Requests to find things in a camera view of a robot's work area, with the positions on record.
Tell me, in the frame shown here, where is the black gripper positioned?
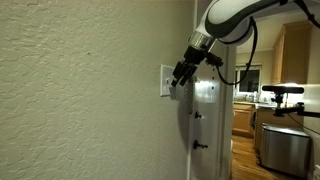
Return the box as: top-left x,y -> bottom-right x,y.
170,45 -> 210,89

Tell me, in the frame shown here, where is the white door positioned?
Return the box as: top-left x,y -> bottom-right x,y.
188,42 -> 223,180

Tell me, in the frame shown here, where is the kitchen window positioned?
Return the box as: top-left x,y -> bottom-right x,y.
237,67 -> 262,93

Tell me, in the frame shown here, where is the wooden base cabinet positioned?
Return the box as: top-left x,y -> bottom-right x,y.
231,102 -> 257,138

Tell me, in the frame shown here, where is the stainless steel trash can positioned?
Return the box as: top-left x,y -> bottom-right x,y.
259,122 -> 312,179

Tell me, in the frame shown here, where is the white double switch plate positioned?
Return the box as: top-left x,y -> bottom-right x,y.
159,63 -> 177,98

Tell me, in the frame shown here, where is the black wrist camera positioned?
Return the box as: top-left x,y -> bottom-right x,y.
204,51 -> 225,68

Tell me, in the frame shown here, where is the dark door handle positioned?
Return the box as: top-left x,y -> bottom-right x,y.
192,139 -> 210,151

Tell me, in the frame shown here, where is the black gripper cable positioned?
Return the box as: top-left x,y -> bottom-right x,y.
213,16 -> 260,86

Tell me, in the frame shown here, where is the black stereo camera bar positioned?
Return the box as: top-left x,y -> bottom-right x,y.
261,85 -> 305,95

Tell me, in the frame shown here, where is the wooden wall cabinet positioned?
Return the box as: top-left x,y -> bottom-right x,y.
270,20 -> 315,85

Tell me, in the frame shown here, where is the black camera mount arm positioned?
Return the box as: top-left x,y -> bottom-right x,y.
271,93 -> 320,119

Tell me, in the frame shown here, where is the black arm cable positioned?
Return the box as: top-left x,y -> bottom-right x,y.
293,0 -> 320,30

